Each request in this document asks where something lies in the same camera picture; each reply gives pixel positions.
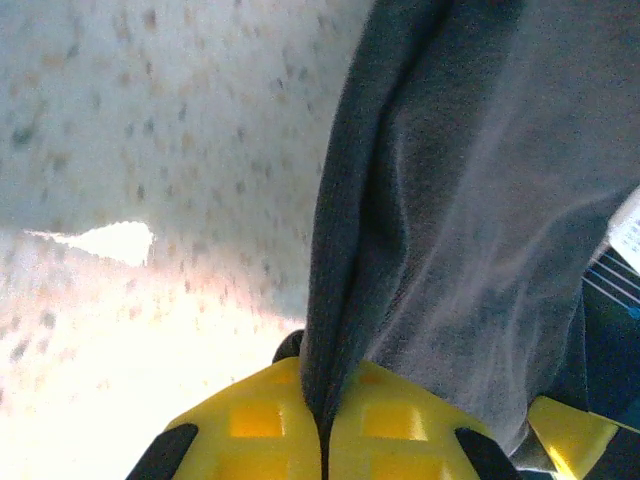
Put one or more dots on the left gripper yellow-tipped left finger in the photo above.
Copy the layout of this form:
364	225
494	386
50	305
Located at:
250	425

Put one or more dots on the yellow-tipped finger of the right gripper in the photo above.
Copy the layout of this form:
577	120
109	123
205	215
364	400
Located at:
570	430

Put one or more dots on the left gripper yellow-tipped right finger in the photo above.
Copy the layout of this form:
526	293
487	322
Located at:
400	430

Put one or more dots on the dark grey t-shirt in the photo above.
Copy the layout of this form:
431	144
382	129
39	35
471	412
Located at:
450	200

